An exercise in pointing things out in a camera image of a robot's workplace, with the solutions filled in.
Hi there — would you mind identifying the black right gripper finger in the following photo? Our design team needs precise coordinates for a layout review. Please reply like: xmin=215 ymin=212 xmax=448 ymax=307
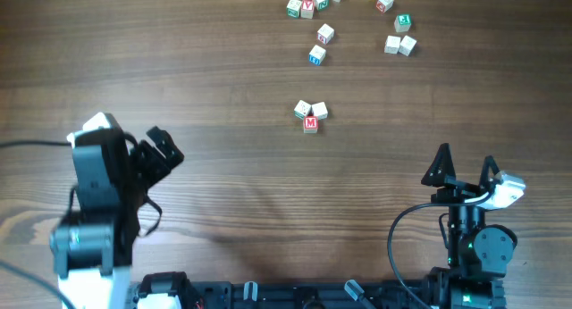
xmin=421 ymin=143 xmax=456 ymax=188
xmin=479 ymin=155 xmax=500 ymax=190

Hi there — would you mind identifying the plain pale wooden block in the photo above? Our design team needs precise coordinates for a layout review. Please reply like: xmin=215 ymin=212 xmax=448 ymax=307
xmin=312 ymin=102 xmax=328 ymax=120

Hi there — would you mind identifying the red M wooden block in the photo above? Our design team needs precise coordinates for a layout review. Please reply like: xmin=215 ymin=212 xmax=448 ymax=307
xmin=303 ymin=116 xmax=319 ymax=134

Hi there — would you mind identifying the green sided wooden block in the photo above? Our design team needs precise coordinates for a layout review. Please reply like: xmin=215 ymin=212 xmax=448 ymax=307
xmin=294 ymin=100 xmax=312 ymax=119

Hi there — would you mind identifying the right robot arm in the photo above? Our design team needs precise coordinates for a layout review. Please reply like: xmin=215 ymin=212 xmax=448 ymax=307
xmin=421 ymin=143 xmax=526 ymax=308

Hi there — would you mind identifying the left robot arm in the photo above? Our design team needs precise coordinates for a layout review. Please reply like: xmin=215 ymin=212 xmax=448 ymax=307
xmin=50 ymin=127 xmax=184 ymax=308

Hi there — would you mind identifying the plain tilted wooden block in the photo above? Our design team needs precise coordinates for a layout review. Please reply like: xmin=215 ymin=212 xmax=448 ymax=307
xmin=399 ymin=36 xmax=416 ymax=56

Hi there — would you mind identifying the green E wooden block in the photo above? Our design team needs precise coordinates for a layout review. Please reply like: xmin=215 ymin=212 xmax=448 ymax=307
xmin=394 ymin=13 xmax=412 ymax=33

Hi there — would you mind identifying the blue sided wooden block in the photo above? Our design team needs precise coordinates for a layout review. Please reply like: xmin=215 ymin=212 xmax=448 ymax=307
xmin=308 ymin=45 xmax=326 ymax=66

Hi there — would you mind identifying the red sided wooden block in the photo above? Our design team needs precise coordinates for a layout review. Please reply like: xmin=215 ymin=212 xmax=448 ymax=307
xmin=375 ymin=0 xmax=394 ymax=13

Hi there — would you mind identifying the red sided tilted block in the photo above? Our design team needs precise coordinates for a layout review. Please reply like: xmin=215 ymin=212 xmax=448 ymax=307
xmin=316 ymin=23 xmax=335 ymax=45

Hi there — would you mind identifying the green letter wooden block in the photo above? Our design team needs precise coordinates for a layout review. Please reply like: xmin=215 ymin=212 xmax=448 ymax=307
xmin=286 ymin=0 xmax=302 ymax=18

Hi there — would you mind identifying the red V wooden block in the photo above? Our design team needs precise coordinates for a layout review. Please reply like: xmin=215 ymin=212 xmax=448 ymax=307
xmin=300 ymin=0 xmax=315 ymax=19

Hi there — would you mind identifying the green N wooden block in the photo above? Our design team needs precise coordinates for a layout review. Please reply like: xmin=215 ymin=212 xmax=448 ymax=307
xmin=313 ymin=0 xmax=329 ymax=11

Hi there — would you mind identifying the black right camera cable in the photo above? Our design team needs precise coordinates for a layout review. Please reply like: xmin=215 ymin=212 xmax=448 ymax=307
xmin=386 ymin=191 xmax=492 ymax=309

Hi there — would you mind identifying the black camera cable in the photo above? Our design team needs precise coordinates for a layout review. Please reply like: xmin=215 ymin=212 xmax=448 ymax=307
xmin=0 ymin=140 xmax=77 ymax=309
xmin=386 ymin=191 xmax=492 ymax=309

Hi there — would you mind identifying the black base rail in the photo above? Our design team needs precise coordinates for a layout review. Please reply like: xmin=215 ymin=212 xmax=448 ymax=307
xmin=129 ymin=271 xmax=509 ymax=309

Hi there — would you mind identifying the black left camera cable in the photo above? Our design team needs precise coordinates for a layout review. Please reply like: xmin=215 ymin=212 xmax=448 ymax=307
xmin=0 ymin=140 xmax=77 ymax=309

